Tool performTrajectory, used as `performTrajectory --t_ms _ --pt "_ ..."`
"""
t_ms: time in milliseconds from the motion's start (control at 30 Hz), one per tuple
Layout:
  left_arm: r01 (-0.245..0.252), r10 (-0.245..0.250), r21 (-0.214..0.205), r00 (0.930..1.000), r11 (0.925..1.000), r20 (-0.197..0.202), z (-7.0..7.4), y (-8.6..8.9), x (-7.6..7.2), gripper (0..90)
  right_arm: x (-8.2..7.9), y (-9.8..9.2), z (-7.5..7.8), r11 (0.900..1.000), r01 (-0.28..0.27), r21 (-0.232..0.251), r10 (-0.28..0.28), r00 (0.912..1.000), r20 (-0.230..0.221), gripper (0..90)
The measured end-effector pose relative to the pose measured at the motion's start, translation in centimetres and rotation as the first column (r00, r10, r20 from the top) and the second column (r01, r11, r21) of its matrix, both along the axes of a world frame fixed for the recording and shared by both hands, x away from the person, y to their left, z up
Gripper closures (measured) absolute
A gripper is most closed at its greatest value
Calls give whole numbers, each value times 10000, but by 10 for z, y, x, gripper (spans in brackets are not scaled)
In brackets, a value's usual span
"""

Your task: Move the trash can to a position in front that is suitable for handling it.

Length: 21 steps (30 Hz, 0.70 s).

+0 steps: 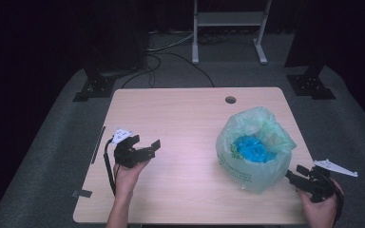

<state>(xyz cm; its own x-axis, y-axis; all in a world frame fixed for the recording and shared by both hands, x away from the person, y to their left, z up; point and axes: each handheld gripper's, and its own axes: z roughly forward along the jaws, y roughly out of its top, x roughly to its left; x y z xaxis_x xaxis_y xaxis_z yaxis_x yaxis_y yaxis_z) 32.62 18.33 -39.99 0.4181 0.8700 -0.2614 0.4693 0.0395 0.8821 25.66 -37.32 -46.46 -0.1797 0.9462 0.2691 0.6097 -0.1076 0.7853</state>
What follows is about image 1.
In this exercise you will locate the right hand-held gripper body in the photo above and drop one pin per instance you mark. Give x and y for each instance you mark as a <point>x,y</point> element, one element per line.
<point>319,186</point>

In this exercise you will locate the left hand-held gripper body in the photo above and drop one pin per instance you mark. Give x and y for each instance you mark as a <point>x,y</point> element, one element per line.
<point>130,155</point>

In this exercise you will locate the green plastic bag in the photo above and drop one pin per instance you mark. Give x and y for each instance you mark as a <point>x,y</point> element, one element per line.
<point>256,177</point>

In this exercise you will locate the person's left hand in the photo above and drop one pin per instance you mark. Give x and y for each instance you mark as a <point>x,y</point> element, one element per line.
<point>127,179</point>

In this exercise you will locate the person's right hand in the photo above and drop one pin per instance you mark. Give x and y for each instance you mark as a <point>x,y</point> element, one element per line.
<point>320,212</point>

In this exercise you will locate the blue crumpled plastic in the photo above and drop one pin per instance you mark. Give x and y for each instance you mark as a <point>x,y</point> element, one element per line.
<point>253,148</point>

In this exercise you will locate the black tape piece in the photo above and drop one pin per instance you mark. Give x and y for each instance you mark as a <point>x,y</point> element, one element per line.
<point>82,193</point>

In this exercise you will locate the black stand base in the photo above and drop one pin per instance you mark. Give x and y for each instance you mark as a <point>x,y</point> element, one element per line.
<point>95,86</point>
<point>310,85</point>

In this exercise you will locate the white metal stand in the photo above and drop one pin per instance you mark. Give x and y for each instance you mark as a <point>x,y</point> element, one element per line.
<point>230,18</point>

